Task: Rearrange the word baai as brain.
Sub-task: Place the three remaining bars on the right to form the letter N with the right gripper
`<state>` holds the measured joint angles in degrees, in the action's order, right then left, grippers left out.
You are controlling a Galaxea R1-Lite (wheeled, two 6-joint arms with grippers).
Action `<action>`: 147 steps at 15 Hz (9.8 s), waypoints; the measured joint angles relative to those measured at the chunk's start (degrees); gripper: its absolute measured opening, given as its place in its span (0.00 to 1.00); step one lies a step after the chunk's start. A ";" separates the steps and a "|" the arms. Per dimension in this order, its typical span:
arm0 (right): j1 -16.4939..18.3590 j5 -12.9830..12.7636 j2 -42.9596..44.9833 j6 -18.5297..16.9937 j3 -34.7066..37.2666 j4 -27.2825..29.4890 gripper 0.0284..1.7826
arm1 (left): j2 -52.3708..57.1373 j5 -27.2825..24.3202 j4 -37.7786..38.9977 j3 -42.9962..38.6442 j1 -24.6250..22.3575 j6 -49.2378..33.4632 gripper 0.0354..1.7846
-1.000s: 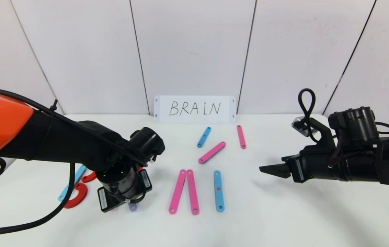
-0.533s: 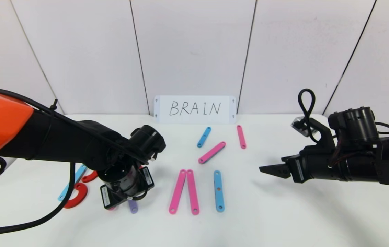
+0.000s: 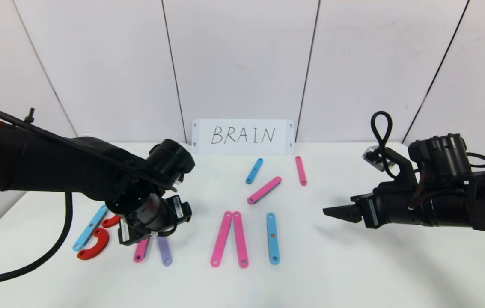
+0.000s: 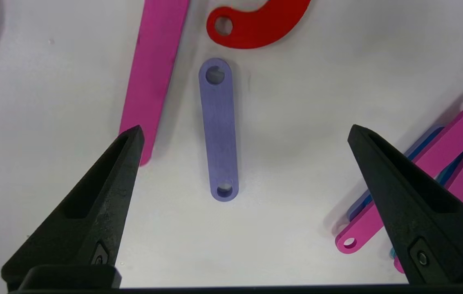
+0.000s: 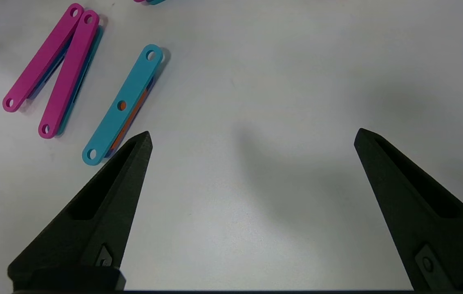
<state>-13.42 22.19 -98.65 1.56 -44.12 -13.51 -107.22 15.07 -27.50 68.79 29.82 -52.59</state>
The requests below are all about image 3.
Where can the pink bar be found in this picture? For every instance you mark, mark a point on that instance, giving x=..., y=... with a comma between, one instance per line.
x=221, y=239
x=240, y=239
x=139, y=252
x=301, y=171
x=264, y=190

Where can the black right camera bracket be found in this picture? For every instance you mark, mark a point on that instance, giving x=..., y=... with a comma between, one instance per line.
x=401, y=169

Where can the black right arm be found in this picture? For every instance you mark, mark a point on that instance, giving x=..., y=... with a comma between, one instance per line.
x=443, y=154

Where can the white BRAIN sign card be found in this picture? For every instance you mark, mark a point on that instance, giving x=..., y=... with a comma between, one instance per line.
x=242, y=124

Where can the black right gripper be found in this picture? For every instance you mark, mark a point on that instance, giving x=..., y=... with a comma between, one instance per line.
x=370, y=211

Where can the blue bar with orange hole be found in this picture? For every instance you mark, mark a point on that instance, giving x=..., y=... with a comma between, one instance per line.
x=272, y=246

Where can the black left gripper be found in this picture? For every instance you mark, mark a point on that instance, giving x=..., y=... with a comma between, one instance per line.
x=127, y=234

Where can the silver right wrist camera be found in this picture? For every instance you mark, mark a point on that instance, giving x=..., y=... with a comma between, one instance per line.
x=373, y=156

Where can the red C-shaped piece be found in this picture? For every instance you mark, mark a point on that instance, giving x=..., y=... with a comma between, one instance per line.
x=101, y=246
x=109, y=222

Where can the short purple bar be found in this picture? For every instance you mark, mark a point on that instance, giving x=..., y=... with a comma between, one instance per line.
x=165, y=252

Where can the short blue bar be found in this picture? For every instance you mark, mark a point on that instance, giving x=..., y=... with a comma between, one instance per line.
x=254, y=171

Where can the long blue bar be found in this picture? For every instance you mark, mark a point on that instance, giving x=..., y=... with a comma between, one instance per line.
x=90, y=228

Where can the black and orange left arm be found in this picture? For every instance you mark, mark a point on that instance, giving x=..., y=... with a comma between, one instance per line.
x=32, y=162

